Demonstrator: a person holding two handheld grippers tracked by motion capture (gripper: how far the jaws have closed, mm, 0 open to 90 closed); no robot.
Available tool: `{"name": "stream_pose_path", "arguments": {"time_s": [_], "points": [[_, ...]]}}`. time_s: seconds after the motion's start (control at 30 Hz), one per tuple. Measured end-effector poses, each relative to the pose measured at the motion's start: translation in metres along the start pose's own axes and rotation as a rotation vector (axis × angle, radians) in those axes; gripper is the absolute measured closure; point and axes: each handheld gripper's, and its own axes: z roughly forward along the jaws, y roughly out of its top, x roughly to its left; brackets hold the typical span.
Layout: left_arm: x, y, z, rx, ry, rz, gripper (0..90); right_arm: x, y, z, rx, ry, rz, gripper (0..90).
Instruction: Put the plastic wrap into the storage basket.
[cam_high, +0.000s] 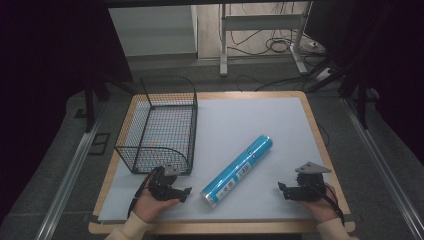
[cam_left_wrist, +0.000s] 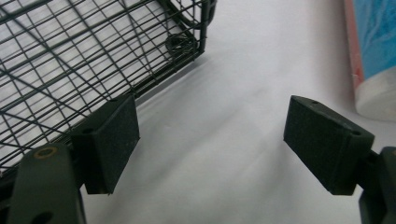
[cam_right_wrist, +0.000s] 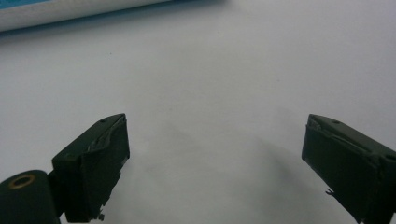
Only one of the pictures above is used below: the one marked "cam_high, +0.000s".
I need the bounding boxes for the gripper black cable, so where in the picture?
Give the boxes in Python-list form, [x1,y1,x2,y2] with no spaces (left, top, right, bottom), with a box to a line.
[127,167,159,218]
[308,184,346,228]

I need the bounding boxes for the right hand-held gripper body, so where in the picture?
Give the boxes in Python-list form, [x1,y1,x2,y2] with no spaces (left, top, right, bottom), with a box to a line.
[285,161,333,203]

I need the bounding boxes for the white power strip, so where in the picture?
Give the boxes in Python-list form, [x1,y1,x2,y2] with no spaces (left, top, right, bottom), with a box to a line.
[314,67,336,82]

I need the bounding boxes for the grey wall panel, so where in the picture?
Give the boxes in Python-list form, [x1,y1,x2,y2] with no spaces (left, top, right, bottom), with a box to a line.
[108,4,198,58]

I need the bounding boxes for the dark curtain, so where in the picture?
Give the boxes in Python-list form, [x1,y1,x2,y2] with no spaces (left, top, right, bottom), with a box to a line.
[0,0,134,224]
[304,0,424,164]

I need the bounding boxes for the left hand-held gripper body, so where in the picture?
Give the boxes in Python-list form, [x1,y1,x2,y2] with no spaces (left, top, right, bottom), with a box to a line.
[147,164,180,202]

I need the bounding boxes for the blue plastic-wrapped roll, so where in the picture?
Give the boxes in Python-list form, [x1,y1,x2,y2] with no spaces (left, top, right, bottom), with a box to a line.
[200,134,274,209]

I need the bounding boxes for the black wire mesh basket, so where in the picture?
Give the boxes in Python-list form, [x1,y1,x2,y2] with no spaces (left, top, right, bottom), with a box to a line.
[114,75,199,176]

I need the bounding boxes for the aluminium floor rail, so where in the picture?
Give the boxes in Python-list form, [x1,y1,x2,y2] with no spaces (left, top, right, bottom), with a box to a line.
[342,97,424,239]
[34,103,108,240]

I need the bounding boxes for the black floor cables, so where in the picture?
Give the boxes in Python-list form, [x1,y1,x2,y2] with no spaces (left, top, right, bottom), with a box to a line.
[218,3,329,93]

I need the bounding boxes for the white metal desk frame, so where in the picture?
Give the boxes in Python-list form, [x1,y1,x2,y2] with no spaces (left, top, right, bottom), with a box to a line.
[218,2,314,78]

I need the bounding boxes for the white table mat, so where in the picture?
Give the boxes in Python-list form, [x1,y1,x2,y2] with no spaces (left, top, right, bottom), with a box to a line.
[97,96,334,224]

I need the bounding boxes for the person's right hand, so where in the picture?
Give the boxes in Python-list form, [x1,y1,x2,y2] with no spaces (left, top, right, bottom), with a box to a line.
[297,182,340,225]

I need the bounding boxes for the person's left hand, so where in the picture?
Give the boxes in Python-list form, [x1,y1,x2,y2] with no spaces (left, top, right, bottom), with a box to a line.
[132,188,181,224]

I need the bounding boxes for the black metal stand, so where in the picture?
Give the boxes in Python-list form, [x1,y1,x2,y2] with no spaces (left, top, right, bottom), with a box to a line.
[338,66,381,131]
[73,76,113,134]

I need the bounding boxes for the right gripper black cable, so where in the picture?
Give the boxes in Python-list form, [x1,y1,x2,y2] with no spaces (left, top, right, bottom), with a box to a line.
[308,184,346,228]

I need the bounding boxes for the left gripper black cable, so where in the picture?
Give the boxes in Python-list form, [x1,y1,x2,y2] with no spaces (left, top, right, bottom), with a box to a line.
[127,167,159,218]

